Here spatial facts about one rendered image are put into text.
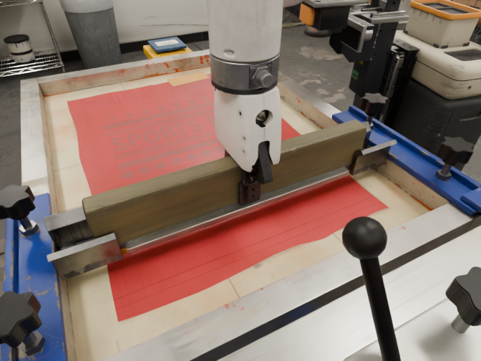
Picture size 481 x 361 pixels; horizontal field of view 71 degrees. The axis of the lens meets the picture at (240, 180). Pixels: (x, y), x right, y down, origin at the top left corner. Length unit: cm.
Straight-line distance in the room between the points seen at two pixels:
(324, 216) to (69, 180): 43
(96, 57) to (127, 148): 303
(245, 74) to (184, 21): 400
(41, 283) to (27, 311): 10
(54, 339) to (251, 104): 30
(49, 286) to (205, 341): 18
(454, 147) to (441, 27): 96
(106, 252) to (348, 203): 36
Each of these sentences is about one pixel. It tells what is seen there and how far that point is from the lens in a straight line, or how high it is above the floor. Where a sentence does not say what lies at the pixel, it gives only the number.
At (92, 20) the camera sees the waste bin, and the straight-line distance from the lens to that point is 358.
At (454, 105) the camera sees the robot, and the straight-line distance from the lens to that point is 141.
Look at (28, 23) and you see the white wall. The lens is 412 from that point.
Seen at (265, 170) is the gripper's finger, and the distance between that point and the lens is 40.
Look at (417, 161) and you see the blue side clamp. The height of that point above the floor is 100.
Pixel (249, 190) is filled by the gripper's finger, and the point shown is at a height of 103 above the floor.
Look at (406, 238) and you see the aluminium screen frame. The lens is 49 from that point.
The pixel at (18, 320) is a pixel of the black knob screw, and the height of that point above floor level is 106.
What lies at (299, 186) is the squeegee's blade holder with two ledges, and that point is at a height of 100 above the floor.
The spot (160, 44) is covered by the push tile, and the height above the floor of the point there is 97.
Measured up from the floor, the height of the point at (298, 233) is 96.
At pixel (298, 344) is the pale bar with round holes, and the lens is 31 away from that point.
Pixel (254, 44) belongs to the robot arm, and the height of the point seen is 122.
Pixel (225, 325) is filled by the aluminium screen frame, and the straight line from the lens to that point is 37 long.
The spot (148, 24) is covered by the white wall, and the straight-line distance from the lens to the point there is 423.
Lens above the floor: 132
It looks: 40 degrees down
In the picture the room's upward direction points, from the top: straight up
